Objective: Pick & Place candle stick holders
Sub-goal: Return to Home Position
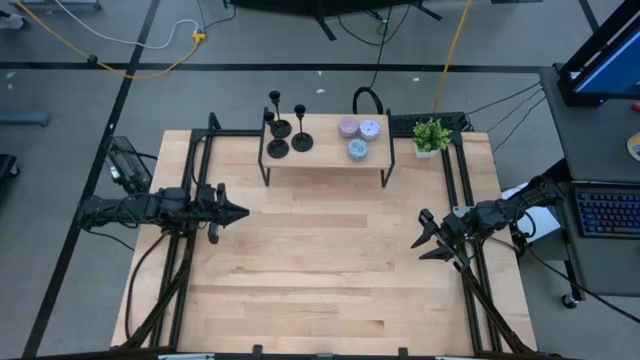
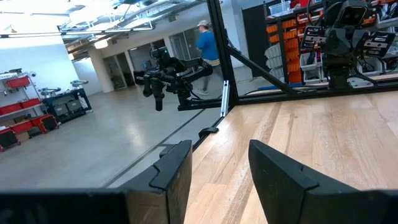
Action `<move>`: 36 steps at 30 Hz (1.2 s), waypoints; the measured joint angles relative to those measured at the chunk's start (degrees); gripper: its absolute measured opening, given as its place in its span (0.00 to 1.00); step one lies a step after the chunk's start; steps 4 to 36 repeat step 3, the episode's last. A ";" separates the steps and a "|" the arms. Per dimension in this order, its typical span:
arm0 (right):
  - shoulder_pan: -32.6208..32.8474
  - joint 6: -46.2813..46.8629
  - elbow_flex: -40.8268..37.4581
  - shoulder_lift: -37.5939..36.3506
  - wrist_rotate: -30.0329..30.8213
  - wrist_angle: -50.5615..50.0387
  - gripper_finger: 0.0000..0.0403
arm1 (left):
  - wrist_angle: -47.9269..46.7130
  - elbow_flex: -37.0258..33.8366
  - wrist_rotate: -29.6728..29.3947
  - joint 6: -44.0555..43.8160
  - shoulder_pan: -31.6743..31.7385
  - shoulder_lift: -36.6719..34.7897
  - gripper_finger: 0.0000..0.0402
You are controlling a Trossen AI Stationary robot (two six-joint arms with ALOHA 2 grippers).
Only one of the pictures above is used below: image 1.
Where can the black caster wheel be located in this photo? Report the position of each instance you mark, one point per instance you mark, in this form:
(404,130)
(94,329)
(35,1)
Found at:
(570,301)

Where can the black aluminium rig frame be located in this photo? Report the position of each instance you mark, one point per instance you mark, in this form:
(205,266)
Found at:
(235,133)

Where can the pink candle tin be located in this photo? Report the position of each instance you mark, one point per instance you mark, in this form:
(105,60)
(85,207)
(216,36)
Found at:
(348,127)

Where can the blue teal patterned candle tin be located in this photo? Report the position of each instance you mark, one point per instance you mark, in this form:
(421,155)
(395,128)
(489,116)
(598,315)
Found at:
(357,150)

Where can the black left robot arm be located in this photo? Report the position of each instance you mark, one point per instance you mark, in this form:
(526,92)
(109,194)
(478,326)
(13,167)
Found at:
(150,207)

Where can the black backdrop panel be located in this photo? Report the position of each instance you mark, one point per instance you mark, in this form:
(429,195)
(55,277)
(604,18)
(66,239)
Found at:
(300,5)

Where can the grey floor bar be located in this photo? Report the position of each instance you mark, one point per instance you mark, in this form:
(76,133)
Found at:
(25,119)

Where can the wooden shelf with black legs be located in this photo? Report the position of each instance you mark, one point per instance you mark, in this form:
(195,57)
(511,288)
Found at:
(330,155)

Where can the backlit computer keyboard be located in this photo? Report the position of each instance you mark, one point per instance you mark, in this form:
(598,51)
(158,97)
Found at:
(610,215)

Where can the black control box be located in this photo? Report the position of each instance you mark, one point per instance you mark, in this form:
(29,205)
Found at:
(127,165)

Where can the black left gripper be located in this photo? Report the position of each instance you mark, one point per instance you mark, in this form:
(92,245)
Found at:
(202,207)

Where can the person's shoe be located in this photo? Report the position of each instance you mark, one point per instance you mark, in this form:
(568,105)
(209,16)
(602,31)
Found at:
(11,21)

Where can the white paper sheet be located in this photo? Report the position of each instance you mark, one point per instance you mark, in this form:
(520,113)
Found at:
(542,225)

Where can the round yellow white object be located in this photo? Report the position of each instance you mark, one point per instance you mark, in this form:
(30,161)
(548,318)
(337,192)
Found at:
(635,147)

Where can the large computer monitor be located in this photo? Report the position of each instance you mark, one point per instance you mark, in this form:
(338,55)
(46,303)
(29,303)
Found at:
(610,70)

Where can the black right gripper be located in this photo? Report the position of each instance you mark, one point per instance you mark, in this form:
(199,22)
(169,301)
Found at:
(460,230)

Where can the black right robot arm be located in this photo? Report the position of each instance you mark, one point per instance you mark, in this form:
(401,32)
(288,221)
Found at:
(505,212)

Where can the grey desk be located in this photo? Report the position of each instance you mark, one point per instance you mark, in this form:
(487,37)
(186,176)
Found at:
(590,145)

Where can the green plant in white pot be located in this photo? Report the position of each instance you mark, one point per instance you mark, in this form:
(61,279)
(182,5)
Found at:
(431,135)

